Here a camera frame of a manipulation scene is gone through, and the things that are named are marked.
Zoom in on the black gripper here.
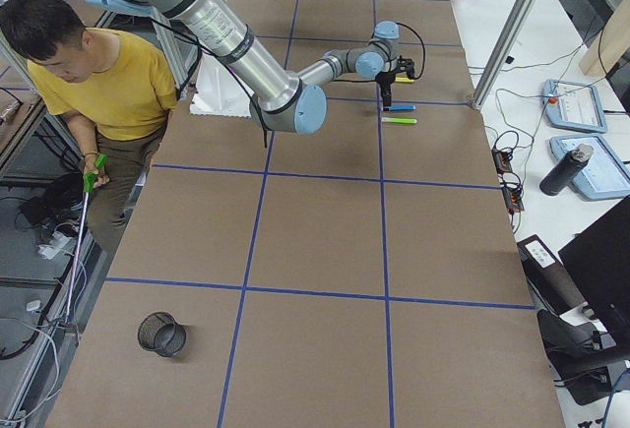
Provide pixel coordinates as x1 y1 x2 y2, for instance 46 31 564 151
375 56 415 106

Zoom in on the blue marker pen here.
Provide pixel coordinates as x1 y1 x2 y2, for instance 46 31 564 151
383 104 416 112

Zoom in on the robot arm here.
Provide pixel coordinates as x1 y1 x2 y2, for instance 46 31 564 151
86 0 415 135

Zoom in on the green marker pen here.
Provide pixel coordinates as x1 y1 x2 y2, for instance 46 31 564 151
381 117 417 125

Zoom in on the blue teach pendant far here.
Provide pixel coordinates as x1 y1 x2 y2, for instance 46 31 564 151
541 79 607 134

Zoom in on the blue teach pendant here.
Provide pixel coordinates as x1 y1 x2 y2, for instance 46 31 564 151
541 79 607 134
549 133 630 201

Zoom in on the dark water bottle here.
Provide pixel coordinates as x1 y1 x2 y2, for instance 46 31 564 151
539 144 595 196

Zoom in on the blue teach pendant near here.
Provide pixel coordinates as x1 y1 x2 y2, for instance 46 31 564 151
549 133 630 201

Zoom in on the person in yellow shirt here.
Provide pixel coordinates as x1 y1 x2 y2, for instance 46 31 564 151
1 0 177 254

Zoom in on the black monitor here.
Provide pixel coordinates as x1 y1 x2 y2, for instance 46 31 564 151
559 198 629 344

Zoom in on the black mesh cup right side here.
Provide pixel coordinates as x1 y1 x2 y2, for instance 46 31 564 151
137 311 187 358

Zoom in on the aluminium frame post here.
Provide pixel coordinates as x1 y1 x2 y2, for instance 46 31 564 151
470 0 536 110

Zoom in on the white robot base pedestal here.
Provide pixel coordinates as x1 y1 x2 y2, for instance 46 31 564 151
190 54 253 118

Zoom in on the green handled reacher tool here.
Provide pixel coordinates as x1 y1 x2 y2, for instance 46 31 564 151
62 153 107 326

